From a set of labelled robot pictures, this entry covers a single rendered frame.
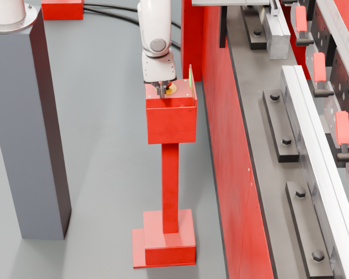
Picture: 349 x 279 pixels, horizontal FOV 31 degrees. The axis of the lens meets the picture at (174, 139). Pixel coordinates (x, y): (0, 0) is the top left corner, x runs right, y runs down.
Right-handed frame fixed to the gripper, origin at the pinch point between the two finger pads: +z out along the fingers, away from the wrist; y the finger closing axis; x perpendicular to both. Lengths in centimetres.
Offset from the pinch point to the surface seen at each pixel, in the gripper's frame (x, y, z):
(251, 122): 21.7, -25.5, -1.2
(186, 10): -121, -16, 41
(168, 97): -4.6, -2.1, 6.4
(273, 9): -23.4, -40.4, -11.7
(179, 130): 5.0, -4.3, 13.0
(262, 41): -17.1, -35.8, -3.3
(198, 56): -121, -21, 70
